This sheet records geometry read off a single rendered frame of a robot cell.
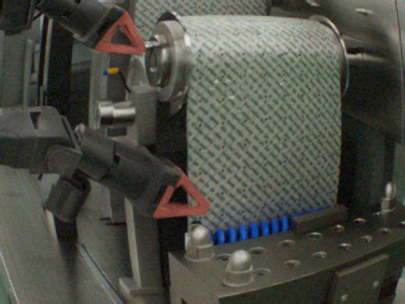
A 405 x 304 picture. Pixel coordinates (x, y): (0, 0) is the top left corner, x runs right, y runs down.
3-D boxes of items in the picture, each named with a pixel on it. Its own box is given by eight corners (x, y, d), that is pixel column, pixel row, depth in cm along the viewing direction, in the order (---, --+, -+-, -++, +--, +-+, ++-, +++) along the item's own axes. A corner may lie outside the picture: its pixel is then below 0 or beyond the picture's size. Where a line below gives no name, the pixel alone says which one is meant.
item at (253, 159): (188, 244, 103) (186, 102, 97) (333, 213, 111) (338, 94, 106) (189, 246, 102) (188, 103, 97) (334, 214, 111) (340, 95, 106)
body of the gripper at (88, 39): (93, 48, 92) (58, 26, 89) (80, 41, 101) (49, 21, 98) (124, 10, 92) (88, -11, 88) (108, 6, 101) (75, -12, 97)
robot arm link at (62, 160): (52, 147, 84) (38, 108, 90) (23, 214, 88) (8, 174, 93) (124, 170, 92) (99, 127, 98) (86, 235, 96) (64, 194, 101)
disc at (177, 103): (146, 98, 110) (153, 6, 105) (150, 97, 110) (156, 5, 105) (186, 129, 97) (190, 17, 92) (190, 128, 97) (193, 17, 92)
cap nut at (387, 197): (375, 206, 108) (379, 180, 107) (389, 202, 110) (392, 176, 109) (385, 213, 105) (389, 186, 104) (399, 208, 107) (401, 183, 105)
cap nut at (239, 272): (218, 279, 88) (219, 247, 87) (246, 273, 90) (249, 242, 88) (230, 289, 85) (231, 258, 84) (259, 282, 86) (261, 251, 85)
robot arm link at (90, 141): (79, 135, 89) (76, 112, 94) (57, 178, 91) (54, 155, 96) (124, 157, 92) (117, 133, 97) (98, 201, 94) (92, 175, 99)
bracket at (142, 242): (117, 283, 114) (102, 90, 105) (154, 281, 116) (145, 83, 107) (127, 296, 109) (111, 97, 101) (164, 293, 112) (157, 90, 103)
